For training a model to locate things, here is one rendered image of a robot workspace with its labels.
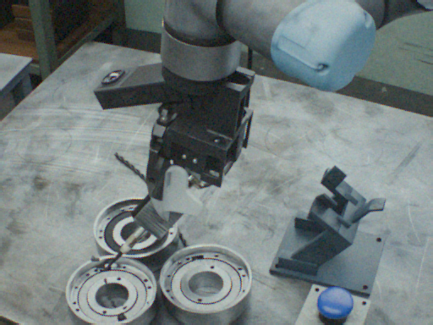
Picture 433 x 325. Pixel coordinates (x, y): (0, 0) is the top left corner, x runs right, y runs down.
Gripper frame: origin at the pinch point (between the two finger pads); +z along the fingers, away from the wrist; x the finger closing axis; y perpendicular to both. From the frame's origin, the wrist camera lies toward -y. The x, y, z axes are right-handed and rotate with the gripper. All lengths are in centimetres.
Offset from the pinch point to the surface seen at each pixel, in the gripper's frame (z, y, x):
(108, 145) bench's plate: 12.4, -17.5, 15.7
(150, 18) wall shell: 85, -84, 154
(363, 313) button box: 1.9, 25.5, -3.2
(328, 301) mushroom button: -0.6, 21.4, -5.3
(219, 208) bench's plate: 9.6, 3.0, 10.1
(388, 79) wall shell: 77, 11, 156
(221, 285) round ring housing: 7.3, 8.9, -3.0
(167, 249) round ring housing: 6.3, 1.2, -2.0
